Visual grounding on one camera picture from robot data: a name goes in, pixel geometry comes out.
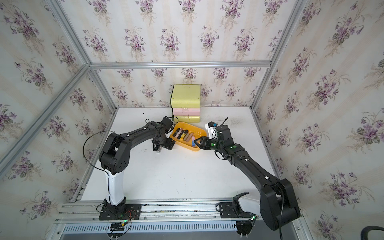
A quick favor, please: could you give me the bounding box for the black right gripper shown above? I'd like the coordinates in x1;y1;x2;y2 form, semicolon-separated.
193;136;224;152

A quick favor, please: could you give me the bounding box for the rose gold lipstick tube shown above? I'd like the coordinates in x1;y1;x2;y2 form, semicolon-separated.
187;134;194;144

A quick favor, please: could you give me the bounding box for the yellow storage tray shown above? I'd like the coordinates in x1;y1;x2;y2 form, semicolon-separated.
170;122;207;152

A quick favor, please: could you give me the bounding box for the slim black lipstick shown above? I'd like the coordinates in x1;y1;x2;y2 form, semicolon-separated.
177;130;188;140

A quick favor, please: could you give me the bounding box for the black lipstick tube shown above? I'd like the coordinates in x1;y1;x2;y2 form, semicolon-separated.
172;128;180;137

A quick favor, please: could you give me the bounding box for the black gold square lipstick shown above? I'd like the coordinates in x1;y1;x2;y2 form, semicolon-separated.
182;130;189;140

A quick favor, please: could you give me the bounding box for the blue lipstick tube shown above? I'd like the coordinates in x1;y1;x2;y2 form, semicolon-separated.
192;136;196;148

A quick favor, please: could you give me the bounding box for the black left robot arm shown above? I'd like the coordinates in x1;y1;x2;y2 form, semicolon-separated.
99;117;176;215

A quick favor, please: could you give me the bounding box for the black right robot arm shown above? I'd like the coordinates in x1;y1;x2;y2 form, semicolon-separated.
194;125;301;231

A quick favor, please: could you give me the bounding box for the green pink drawer box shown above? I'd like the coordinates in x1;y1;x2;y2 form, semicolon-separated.
171;84;201;123

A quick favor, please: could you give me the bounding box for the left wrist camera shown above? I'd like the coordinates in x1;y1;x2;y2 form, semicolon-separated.
160;116;175;133

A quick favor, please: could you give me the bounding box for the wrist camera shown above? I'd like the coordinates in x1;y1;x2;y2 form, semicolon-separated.
205;122;217;139
160;116;175;133

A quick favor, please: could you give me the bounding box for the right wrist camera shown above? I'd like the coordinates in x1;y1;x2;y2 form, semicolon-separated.
205;122;217;139

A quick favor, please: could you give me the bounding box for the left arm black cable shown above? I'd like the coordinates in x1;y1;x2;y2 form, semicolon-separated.
82;130;115;173

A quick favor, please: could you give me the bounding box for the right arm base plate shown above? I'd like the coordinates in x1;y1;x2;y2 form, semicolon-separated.
215;192;261;220

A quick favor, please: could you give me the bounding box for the aluminium rail frame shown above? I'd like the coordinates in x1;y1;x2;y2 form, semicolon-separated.
45;198;313;240

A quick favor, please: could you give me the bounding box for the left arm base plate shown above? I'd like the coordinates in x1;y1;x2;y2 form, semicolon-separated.
99;200;143;221

